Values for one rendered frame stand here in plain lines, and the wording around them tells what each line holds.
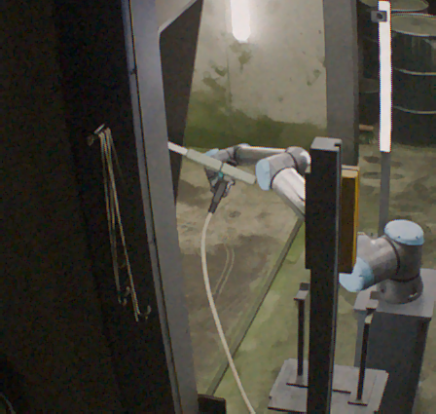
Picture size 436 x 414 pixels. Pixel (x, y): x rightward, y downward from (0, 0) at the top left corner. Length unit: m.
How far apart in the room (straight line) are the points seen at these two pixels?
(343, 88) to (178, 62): 1.77
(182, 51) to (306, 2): 1.60
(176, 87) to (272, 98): 1.73
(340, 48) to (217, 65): 0.84
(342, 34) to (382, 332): 2.31
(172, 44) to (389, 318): 1.43
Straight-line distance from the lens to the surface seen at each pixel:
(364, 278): 2.55
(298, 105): 4.85
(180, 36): 3.14
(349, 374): 2.22
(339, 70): 4.69
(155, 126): 1.90
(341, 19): 4.58
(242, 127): 5.03
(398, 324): 2.76
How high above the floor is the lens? 2.32
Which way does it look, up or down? 29 degrees down
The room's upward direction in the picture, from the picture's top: 4 degrees counter-clockwise
